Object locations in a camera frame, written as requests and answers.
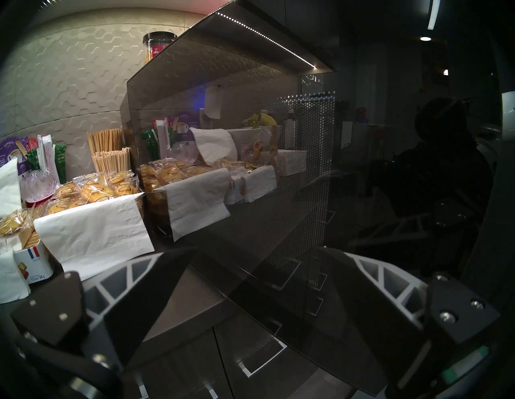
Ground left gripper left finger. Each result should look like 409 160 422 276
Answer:
11 247 194 368

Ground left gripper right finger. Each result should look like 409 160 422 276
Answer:
318 246 501 393

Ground black glass microwave door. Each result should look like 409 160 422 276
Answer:
120 0 503 397

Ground white paper napkin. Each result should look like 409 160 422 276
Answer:
0 241 31 304
33 193 155 281
0 158 22 218

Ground white box French flag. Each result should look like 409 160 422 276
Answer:
13 241 55 285

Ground large clear madeleine bag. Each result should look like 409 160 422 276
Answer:
48 171 144 216

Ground wooden stir stick bundle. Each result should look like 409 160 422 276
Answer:
92 148 131 173
87 129 124 155

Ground small wrapped cake packets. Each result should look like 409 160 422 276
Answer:
0 209 39 250

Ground clear plastic bag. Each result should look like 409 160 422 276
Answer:
20 170 57 203

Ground green sachet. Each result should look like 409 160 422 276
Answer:
54 144 67 184

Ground white red sachet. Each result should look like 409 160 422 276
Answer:
36 135 60 185

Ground purple snack packet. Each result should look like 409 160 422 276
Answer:
0 137 29 177

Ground snack jar red label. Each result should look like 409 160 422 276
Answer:
142 32 177 65

